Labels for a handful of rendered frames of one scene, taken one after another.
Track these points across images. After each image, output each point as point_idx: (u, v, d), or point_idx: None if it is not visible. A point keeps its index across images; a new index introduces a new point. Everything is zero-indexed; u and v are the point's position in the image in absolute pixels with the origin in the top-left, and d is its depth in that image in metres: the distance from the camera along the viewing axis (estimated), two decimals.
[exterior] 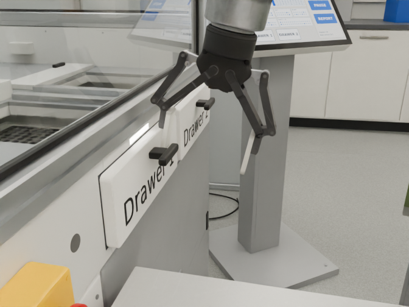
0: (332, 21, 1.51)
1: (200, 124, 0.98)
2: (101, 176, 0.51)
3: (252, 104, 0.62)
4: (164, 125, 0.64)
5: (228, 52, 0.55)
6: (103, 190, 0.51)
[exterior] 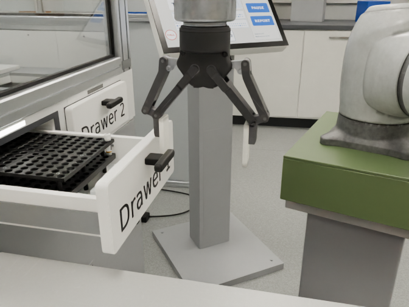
0: (269, 23, 1.56)
1: (111, 122, 1.03)
2: (97, 183, 0.52)
3: (241, 95, 0.62)
4: (159, 133, 0.65)
5: (203, 47, 0.56)
6: (99, 198, 0.52)
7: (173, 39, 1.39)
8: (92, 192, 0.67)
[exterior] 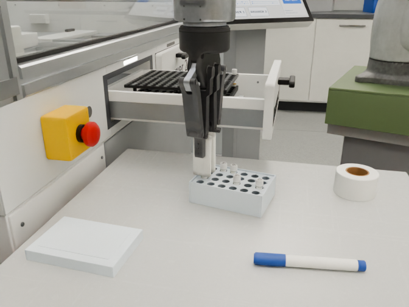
0: (297, 2, 1.80)
1: None
2: (266, 84, 0.73)
3: None
4: (209, 151, 0.64)
5: (229, 44, 0.58)
6: (267, 94, 0.74)
7: None
8: None
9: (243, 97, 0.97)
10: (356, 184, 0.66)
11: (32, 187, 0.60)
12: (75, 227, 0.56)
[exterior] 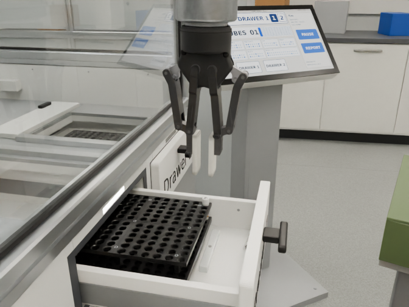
0: (319, 50, 1.53)
1: (182, 167, 1.00)
2: (241, 281, 0.48)
3: (221, 105, 0.63)
4: (192, 149, 0.64)
5: (204, 47, 0.56)
6: (242, 296, 0.48)
7: None
8: (201, 268, 0.63)
9: (218, 234, 0.71)
10: None
11: None
12: None
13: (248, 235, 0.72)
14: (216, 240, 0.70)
